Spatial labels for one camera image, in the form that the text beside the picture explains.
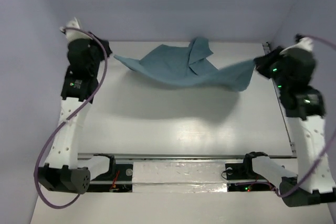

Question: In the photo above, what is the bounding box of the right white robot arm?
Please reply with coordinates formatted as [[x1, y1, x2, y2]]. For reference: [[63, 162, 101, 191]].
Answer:
[[241, 47, 335, 207]]

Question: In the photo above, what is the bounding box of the aluminium front rail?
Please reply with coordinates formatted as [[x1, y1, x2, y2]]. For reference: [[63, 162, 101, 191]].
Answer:
[[78, 153, 297, 159]]

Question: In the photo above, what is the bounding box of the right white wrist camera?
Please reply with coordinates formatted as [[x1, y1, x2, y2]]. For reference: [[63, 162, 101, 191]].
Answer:
[[280, 34, 313, 55]]

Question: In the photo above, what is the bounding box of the aluminium rail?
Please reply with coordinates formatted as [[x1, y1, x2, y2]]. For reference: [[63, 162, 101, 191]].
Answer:
[[262, 42, 297, 158], [78, 153, 297, 159]]

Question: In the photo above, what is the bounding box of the teal t shirt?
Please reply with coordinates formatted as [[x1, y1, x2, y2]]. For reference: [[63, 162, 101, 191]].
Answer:
[[114, 37, 255, 92]]

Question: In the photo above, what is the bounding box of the aluminium right side rail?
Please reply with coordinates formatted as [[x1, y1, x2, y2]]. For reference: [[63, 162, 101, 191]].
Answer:
[[262, 42, 297, 158]]

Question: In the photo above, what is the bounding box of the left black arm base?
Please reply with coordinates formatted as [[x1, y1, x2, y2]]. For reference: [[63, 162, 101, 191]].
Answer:
[[87, 158, 133, 193]]

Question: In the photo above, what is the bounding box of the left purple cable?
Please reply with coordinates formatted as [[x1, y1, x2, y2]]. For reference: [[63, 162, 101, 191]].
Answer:
[[34, 27, 109, 209]]

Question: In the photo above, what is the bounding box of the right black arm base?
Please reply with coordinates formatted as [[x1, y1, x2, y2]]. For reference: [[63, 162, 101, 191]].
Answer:
[[221, 152, 275, 193]]

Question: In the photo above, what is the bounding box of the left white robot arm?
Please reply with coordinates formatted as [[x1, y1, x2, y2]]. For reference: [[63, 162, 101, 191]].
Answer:
[[34, 27, 116, 195]]

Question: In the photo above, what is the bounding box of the purple cable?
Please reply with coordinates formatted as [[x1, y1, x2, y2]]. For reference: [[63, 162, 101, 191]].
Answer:
[[34, 27, 109, 209], [274, 34, 336, 198]]

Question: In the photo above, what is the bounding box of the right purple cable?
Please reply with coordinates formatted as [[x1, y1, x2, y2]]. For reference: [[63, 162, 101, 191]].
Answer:
[[274, 34, 336, 198]]

